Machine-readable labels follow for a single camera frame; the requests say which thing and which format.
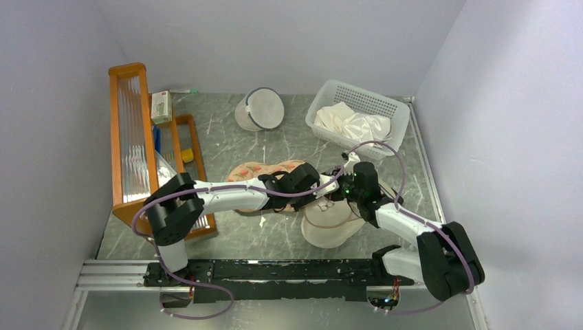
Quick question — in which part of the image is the floral mesh laundry bag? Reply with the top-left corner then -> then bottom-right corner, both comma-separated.
226,159 -> 307,214

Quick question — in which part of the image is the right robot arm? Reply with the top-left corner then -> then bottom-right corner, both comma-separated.
331,162 -> 485,301

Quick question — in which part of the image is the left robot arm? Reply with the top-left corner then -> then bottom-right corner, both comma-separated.
143,164 -> 320,286

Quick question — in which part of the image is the beige round laundry bag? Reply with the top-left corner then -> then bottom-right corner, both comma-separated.
301,198 -> 365,249

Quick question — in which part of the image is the white cylindrical laundry bag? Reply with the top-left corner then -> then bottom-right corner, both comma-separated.
234,87 -> 285,132

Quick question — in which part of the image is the plastic bag in rack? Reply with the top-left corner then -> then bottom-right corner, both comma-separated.
155,151 -> 177,186

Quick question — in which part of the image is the white cloth in basket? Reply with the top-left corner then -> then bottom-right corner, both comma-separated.
314,102 -> 393,142

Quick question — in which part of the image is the white plastic basket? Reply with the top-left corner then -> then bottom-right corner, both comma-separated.
305,80 -> 410,160

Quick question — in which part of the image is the yellow small block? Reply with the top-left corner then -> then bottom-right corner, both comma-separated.
180,148 -> 195,163

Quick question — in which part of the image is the small white carton box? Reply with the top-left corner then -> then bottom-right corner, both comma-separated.
151,91 -> 173,124

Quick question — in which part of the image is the orange wooden rack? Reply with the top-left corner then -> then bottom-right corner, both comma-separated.
109,63 -> 207,226

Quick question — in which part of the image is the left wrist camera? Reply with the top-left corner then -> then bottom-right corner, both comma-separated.
313,175 -> 339,199

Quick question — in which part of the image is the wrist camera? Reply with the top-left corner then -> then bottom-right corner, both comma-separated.
342,152 -> 360,168
313,175 -> 339,199

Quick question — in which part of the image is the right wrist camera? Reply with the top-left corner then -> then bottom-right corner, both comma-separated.
342,152 -> 360,168

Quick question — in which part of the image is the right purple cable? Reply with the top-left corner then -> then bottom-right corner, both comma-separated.
341,140 -> 477,316

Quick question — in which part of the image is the purple cable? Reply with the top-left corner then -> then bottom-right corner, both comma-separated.
341,140 -> 477,316
131,164 -> 347,320

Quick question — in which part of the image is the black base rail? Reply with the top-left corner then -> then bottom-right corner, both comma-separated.
143,258 -> 414,303

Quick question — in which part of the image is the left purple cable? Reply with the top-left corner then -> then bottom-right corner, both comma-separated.
131,164 -> 347,320

